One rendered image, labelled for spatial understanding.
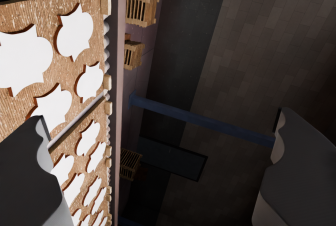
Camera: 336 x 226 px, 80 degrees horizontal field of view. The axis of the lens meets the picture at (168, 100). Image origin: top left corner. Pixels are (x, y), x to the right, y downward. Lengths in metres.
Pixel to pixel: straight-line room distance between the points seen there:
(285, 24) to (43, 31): 4.62
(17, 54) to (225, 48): 4.50
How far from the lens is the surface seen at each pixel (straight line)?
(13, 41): 0.45
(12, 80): 0.47
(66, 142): 0.71
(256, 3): 4.73
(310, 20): 4.98
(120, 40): 0.80
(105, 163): 1.12
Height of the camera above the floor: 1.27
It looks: 7 degrees down
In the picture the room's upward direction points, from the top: 107 degrees clockwise
